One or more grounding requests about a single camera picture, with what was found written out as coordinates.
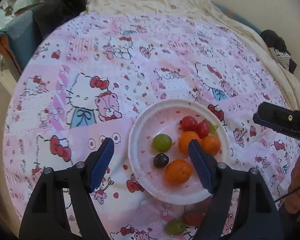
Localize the large red tomato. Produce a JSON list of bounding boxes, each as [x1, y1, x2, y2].
[[182, 211, 205, 227]]

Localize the small orange mandarin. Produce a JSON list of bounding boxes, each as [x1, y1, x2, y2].
[[201, 135, 221, 156]]

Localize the red cherry tomato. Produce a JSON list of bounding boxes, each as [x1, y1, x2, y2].
[[179, 115, 198, 132], [196, 120, 210, 139]]

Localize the dark purple grape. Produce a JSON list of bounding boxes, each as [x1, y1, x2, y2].
[[153, 153, 169, 168]]

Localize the green grape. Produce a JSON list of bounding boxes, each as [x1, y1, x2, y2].
[[165, 219, 186, 236], [152, 134, 172, 153]]

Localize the person's right hand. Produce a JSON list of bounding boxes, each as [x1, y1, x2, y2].
[[284, 158, 300, 214]]

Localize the black and striped clothes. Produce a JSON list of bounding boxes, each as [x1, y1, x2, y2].
[[260, 30, 297, 74]]

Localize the pink strawberry pattern plate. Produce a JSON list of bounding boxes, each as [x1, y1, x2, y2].
[[128, 99, 231, 205]]

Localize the pink Hello Kitty bedsheet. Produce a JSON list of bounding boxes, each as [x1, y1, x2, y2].
[[4, 14, 300, 239]]

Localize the blue orange cushion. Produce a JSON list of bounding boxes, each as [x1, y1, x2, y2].
[[0, 10, 43, 74]]

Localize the cream blanket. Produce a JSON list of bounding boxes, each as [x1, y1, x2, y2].
[[83, 0, 300, 110]]

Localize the black jacket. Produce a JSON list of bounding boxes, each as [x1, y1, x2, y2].
[[31, 0, 92, 41]]

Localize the black cable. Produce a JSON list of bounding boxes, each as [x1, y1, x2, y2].
[[273, 182, 300, 203]]

